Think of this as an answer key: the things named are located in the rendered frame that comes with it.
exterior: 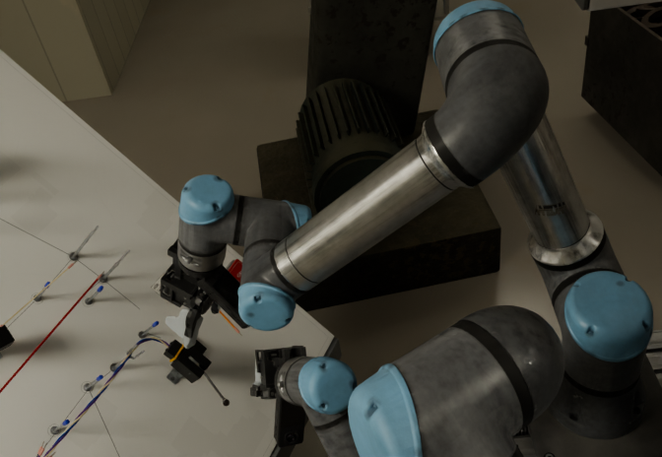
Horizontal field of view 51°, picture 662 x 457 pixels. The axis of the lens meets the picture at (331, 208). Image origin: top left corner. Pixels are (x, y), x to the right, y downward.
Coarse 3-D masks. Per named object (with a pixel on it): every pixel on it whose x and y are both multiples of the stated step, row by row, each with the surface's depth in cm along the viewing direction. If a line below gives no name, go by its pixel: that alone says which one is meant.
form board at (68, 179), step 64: (0, 64) 148; (0, 128) 142; (64, 128) 150; (0, 192) 136; (64, 192) 144; (128, 192) 152; (0, 256) 131; (64, 256) 138; (128, 256) 146; (0, 320) 127; (64, 320) 133; (128, 320) 140; (0, 384) 122; (64, 384) 128; (128, 384) 135; (192, 384) 142; (0, 448) 118; (64, 448) 124; (128, 448) 130; (192, 448) 137; (256, 448) 144
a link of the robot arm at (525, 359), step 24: (480, 312) 68; (504, 312) 67; (528, 312) 69; (504, 336) 64; (528, 336) 65; (552, 336) 67; (528, 360) 63; (552, 360) 65; (528, 384) 63; (552, 384) 65
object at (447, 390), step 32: (416, 352) 66; (448, 352) 64; (480, 352) 63; (384, 384) 63; (416, 384) 62; (448, 384) 62; (480, 384) 62; (512, 384) 63; (352, 416) 65; (384, 416) 60; (416, 416) 60; (448, 416) 60; (480, 416) 61; (512, 416) 63; (384, 448) 59; (416, 448) 59; (448, 448) 60; (480, 448) 60; (512, 448) 62
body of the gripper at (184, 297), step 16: (176, 240) 112; (176, 256) 111; (176, 272) 114; (192, 272) 109; (208, 272) 109; (176, 288) 114; (192, 288) 114; (176, 304) 117; (192, 304) 115; (208, 304) 117
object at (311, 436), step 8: (304, 432) 168; (312, 432) 173; (304, 440) 169; (312, 440) 174; (296, 448) 165; (304, 448) 170; (312, 448) 175; (320, 448) 180; (296, 456) 166; (304, 456) 171; (312, 456) 176; (320, 456) 181
